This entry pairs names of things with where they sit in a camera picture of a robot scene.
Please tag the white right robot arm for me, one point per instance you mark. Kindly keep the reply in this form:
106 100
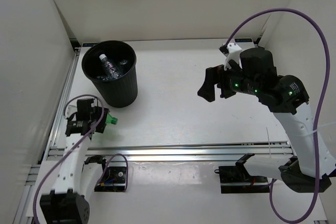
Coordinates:
253 72

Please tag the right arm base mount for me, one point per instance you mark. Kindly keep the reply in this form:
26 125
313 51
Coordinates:
233 181

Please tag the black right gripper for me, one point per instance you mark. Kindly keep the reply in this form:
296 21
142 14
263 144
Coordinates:
214 75

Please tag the white cable tie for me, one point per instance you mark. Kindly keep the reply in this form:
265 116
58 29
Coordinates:
286 139

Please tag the green plastic bottle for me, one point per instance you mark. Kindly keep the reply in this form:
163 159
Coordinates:
107 119

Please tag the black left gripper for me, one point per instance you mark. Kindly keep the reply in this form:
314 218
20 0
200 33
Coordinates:
101 127

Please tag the clear bottle small blue label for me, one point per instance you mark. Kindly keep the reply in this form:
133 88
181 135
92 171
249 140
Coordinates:
123 63

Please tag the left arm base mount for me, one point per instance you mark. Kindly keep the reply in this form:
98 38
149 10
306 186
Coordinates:
114 180

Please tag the silver aluminium frame rail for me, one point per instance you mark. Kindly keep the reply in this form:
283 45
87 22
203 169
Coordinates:
195 153

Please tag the black ribbed plastic bin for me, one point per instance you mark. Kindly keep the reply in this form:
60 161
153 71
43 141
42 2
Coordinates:
117 93

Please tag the clear bottle large blue label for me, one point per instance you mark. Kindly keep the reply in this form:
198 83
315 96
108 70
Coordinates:
111 70

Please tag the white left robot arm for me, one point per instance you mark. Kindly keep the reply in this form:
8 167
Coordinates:
63 193

